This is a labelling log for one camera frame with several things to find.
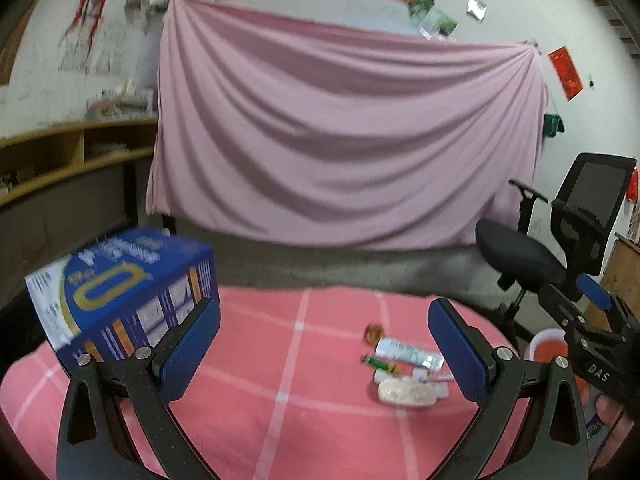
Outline person's right hand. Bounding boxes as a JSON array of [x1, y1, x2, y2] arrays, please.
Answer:
[[585, 392, 628, 441]]

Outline pink hanging sheet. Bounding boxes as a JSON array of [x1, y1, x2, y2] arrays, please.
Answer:
[[146, 0, 550, 252]]

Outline orange plastic bucket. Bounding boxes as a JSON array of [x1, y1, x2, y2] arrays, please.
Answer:
[[529, 329, 571, 366]]

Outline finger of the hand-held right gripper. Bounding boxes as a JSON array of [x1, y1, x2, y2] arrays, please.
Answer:
[[575, 273, 631, 321], [537, 283, 591, 333]]

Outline wooden wall shelf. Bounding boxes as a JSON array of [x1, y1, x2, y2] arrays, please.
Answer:
[[0, 117, 160, 281]]

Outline stack of newspapers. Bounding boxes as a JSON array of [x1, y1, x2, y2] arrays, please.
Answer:
[[86, 80, 153, 118]]

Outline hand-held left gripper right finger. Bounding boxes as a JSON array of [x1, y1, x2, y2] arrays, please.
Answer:
[[426, 297, 588, 480]]

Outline pink checked blanket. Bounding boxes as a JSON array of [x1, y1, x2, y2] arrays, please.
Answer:
[[0, 285, 536, 480]]

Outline black office chair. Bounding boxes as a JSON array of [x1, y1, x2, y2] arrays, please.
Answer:
[[475, 152, 637, 351]]

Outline white wall calendar sheets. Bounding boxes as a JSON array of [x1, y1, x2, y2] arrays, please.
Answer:
[[59, 24, 126, 76]]

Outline blue cardboard box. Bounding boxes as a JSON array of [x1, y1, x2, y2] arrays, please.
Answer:
[[25, 227, 216, 368]]

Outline white puffy packet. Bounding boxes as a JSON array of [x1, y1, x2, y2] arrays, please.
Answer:
[[376, 377, 437, 407]]

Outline small clear wrapper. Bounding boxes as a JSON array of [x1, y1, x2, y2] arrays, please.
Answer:
[[410, 367, 453, 386]]

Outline wooden cabinet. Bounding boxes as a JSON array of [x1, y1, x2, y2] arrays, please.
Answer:
[[585, 232, 640, 331]]

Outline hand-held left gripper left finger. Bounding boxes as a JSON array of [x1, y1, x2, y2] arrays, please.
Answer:
[[56, 297, 222, 480]]

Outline red diamond wall poster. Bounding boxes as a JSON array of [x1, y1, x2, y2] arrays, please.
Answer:
[[547, 46, 584, 102]]

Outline metal wall rack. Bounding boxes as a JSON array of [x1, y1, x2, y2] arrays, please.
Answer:
[[124, 0, 176, 13]]

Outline white tube packet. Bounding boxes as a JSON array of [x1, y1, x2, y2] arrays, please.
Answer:
[[375, 337, 445, 368]]

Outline small green tube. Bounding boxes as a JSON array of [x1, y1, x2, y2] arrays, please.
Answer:
[[361, 353, 401, 375]]

